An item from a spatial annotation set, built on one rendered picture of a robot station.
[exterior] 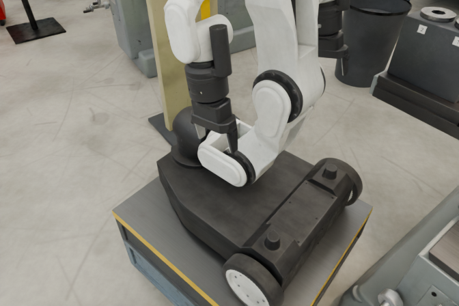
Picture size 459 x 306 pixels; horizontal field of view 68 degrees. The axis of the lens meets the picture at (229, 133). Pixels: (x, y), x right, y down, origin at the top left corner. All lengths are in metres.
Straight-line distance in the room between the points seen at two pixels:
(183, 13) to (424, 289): 0.89
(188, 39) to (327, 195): 0.76
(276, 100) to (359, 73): 2.14
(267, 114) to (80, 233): 1.33
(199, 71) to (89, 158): 1.70
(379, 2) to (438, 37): 2.06
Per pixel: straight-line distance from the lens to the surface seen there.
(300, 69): 0.81
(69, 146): 2.45
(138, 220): 1.38
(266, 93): 0.82
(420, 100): 1.15
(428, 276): 1.04
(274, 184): 1.23
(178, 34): 0.66
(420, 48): 1.14
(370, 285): 1.52
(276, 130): 0.86
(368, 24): 2.73
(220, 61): 0.66
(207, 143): 1.13
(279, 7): 0.74
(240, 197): 1.18
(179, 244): 1.28
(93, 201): 2.04
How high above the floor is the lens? 1.48
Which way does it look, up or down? 40 degrees down
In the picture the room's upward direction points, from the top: straight up
